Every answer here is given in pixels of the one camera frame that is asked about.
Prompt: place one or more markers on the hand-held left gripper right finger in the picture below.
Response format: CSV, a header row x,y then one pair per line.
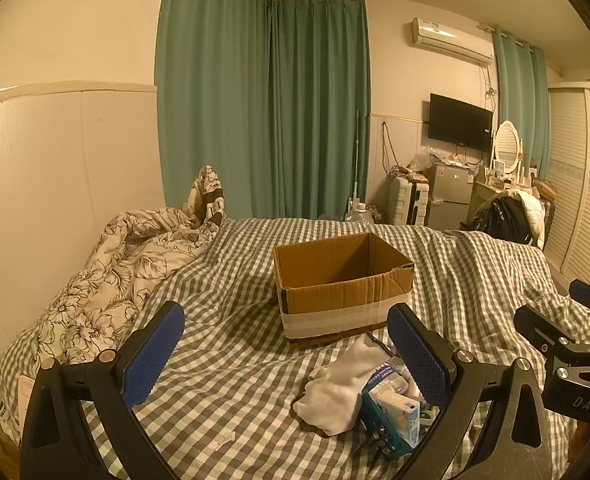
x,y
420,357

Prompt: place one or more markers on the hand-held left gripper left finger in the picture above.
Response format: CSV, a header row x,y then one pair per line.
x,y
155,355

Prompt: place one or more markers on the pale tissue packet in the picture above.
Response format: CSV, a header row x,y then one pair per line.
x,y
403,417

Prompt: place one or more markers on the teal medicine box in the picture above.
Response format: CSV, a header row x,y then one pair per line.
x,y
376,427

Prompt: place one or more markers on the white cloth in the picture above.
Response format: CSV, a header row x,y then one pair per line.
x,y
335,395

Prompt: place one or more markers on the cardboard box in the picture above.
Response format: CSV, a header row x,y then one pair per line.
x,y
325,302

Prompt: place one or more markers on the green checked bed sheet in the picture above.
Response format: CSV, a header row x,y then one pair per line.
x,y
245,390

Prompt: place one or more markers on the white jacket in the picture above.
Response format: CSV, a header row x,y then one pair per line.
x,y
536,212

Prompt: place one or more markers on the floral duvet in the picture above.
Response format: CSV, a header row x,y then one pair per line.
x,y
125,260

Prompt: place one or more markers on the black backpack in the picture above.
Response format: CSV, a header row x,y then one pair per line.
x,y
505,220

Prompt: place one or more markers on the white louvred wardrobe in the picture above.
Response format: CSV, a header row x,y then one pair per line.
x,y
587,175

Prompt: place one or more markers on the wooden dressing table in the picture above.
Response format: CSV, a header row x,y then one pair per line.
x,y
482,197

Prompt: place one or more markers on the white suitcase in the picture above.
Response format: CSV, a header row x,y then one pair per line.
x,y
407,202

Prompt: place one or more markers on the clear water jug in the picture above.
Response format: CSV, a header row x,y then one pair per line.
x,y
360,214

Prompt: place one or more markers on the small silver fridge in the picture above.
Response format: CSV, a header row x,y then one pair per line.
x,y
450,195

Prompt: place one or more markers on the white oval vanity mirror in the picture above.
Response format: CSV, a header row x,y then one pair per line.
x,y
506,142

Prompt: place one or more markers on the narrow green curtain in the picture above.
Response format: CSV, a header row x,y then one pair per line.
x,y
522,110

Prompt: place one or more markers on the white mop pole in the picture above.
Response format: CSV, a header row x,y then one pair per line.
x,y
357,155

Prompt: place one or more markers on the wide green curtain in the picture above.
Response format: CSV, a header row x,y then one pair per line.
x,y
275,110

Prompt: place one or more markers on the white air conditioner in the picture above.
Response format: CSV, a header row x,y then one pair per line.
x,y
450,40

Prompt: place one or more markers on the black wall television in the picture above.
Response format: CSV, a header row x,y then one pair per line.
x,y
459,122

